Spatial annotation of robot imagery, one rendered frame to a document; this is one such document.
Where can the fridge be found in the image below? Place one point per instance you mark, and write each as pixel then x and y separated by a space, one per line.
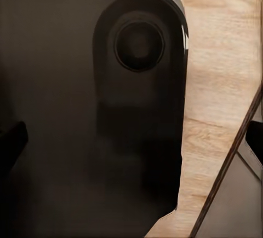
pixel 235 208

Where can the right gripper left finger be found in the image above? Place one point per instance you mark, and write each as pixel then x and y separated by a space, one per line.
pixel 13 139

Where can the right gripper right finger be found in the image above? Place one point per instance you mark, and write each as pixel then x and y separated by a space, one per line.
pixel 254 137

